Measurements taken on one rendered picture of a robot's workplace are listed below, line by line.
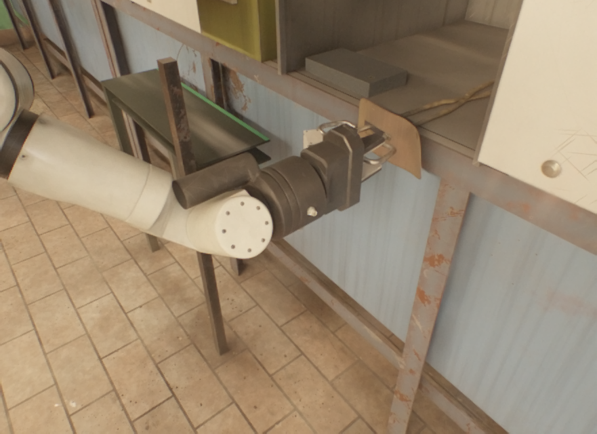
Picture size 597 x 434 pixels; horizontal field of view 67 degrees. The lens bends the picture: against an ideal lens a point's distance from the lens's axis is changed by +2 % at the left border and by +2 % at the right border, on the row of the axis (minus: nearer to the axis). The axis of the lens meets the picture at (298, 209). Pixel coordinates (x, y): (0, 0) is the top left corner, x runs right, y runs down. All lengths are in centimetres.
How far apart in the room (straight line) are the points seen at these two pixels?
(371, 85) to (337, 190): 30
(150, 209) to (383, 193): 55
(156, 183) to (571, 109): 38
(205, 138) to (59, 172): 67
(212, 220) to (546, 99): 33
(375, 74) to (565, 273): 45
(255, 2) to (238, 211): 60
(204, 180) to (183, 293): 117
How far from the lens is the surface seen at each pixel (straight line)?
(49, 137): 45
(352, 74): 86
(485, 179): 67
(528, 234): 75
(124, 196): 45
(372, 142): 61
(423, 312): 90
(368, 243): 101
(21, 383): 161
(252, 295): 159
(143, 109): 128
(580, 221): 63
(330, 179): 55
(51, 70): 379
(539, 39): 45
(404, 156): 68
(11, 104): 41
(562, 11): 44
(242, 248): 46
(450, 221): 74
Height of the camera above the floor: 118
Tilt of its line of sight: 37 degrees down
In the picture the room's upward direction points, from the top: 1 degrees counter-clockwise
